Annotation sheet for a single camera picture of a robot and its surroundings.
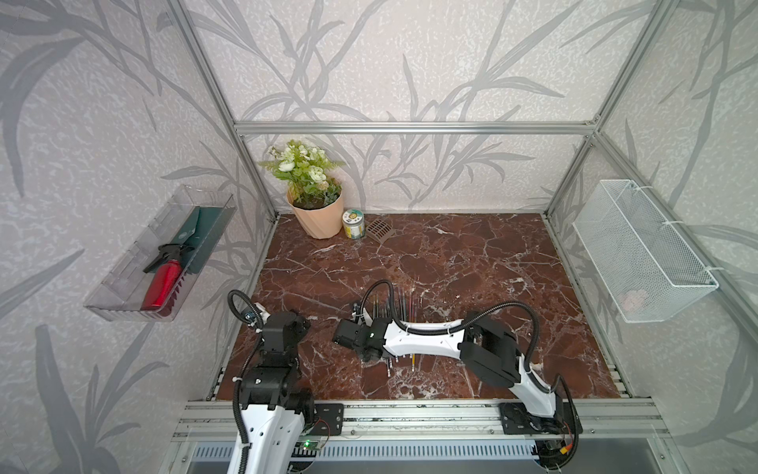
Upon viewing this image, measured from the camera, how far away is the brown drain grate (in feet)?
3.74

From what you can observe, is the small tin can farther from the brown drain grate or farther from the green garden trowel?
the green garden trowel

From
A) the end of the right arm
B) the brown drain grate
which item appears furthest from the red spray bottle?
the brown drain grate

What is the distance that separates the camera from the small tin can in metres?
1.10

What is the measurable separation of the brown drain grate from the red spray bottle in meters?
0.60

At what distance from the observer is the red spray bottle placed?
1.84 ft

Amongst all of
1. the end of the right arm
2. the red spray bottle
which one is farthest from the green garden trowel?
the end of the right arm

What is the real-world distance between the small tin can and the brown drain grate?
32 millimetres

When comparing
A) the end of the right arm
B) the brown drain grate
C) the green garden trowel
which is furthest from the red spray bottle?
the brown drain grate
